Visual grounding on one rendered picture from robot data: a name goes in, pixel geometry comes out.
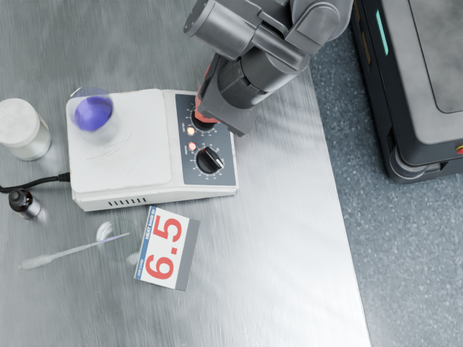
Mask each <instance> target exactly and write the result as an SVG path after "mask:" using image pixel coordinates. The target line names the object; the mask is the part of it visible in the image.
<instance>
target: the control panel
mask: <svg viewBox="0 0 463 347"><path fill-rule="evenodd" d="M195 98H196V95H188V94H175V101H176V114H177V121H178V135H179V142H180V149H181V163H182V170H183V182H184V185H216V186H236V177H235V170H234V159H233V153H232V141H231V135H230V131H228V130H227V128H228V126H226V125H224V124H223V123H217V124H215V125H214V126H213V128H211V129H210V130H207V131H203V130H201V129H199V128H197V126H195V124H194V123H193V120H192V112H193V111H194V109H196V101H195ZM189 128H192V129H193V130H194V133H193V134H190V133H189V132H188V129H189ZM191 143H193V144H195V146H196V147H195V149H190V147H189V145H190V144H191ZM206 147H210V148H211V149H212V150H214V151H215V152H216V153H217V154H218V156H219V158H220V160H221V161H222V162H223V164H224V166H223V168H222V169H221V170H219V171H217V172H215V173H212V174H208V173H204V172H203V171H201V170H200V169H199V167H198V165H197V162H196V157H197V155H198V153H199V152H200V151H201V150H202V149H204V148H206Z"/></svg>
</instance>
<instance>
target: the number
mask: <svg viewBox="0 0 463 347"><path fill-rule="evenodd" d="M184 223H185V219H182V218H179V217H176V216H174V215H170V214H168V213H165V212H162V211H159V210H156V214H155V217H154V223H153V227H152V232H151V236H150V241H149V245H148V248H147V254H146V258H145V263H144V267H143V272H142V276H141V277H142V278H145V279H148V280H152V281H155V282H160V283H163V284H167V285H170V286H171V285H172V279H173V276H174V269H175V266H176V260H177V256H178V250H179V246H180V243H181V237H182V233H183V227H184Z"/></svg>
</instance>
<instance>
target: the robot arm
mask: <svg viewBox="0 0 463 347"><path fill-rule="evenodd" d="M352 5H353V0H286V1H285V2H284V3H283V5H281V4H279V3H278V2H276V1H274V0H198V1H197V2H196V4H195V5H194V7H193V9H192V11H191V12H190V14H189V16H188V18H187V20H186V23H185V26H184V29H183V33H185V34H186V35H188V36H190V37H192V38H193V39H195V40H196V41H198V42H199V43H201V44H203V45H204V46H206V47H208V48H209V49H211V50H213V51H214V52H215V56H214V58H213V61H212V63H210V64H209V67H208V68H207V71H206V73H205V78H204V81H203V84H202V85H201V86H200V88H199V90H198V93H197V95H196V98H195V101H196V111H195V118H197V119H198V120H200V121H202V122H204V123H223V124H224V125H226V126H228V128H227V130H228V131H230V132H231V133H233V134H235V135H237V136H238V137H240V138H243V137H245V136H246V135H247V134H249V133H250V131H251V129H252V126H253V124H254V121H255V119H256V116H257V113H258V110H259V108H260V105H261V103H262V101H263V99H264V98H266V97H268V96H269V95H270V94H272V93H273V92H275V91H276V90H277V89H279V88H280V87H282V86H283V85H284V84H286V83H287V82H289V81H290V80H291V79H293V78H294V77H296V76H297V75H299V74H300V73H301V72H303V71H304V70H306V68H307V67H308V65H309V62H310V58H311V57H314V55H315V54H316V53H317V51H318V50H319V49H320V48H321V47H322V46H323V45H324V44H325V43H326V42H328V41H332V40H334V39H336V38H337V37H339V36H340V35H341V34H342V33H343V32H344V31H345V30H346V28H347V26H348V24H349V20H350V16H351V10H352Z"/></svg>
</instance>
